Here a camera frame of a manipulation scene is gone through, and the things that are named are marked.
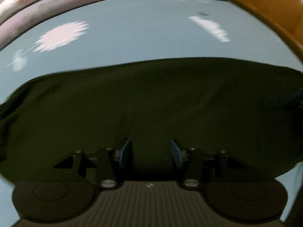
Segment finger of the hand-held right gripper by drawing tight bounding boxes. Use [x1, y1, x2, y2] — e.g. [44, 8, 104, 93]
[280, 91, 303, 110]

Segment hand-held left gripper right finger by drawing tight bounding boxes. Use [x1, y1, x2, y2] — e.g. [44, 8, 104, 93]
[170, 139, 248, 191]

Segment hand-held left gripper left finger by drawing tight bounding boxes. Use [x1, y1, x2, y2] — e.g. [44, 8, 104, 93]
[53, 138, 132, 190]

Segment black drawstring pants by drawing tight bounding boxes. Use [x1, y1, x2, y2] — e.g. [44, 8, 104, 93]
[0, 57, 303, 185]

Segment wooden headboard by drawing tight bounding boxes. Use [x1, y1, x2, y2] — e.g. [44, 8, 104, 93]
[213, 0, 303, 65]

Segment purple floral quilt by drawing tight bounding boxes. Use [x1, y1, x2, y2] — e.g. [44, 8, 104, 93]
[0, 0, 171, 50]

